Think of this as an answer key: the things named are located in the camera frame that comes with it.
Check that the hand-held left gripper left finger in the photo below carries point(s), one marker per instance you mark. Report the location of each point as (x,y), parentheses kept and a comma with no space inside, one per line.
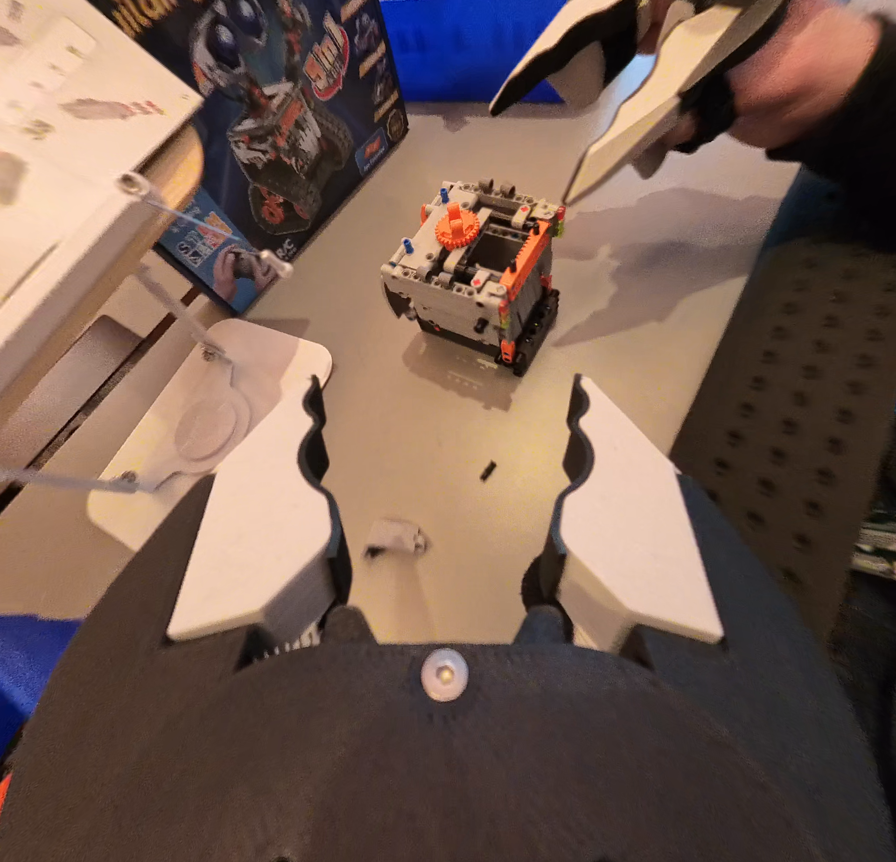
(259,526)

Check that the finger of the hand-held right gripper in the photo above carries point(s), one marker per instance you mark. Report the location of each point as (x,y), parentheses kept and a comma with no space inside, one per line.
(630,137)
(570,32)

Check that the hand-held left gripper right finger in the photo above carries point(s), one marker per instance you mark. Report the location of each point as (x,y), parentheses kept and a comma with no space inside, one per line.
(630,526)

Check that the grey orange toy block model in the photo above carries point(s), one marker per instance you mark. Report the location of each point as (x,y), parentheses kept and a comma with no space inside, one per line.
(420,274)

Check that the person's right forearm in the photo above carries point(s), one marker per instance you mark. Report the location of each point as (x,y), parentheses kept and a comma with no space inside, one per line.
(861,162)

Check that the person's right hand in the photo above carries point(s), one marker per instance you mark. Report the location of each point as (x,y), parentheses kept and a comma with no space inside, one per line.
(805,71)

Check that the blue plastic bin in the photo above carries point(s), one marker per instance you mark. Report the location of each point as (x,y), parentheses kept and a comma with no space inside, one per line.
(455,43)

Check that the small grey block panel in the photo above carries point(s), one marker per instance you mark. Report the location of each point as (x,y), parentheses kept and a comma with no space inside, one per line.
(395,536)

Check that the small black pin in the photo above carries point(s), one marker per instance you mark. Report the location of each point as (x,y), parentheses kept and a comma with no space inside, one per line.
(488,471)

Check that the blue robot kit box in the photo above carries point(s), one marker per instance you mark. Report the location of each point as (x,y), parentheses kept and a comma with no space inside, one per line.
(280,106)

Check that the printed task sheet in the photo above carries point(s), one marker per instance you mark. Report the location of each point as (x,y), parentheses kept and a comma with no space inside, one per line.
(70,50)

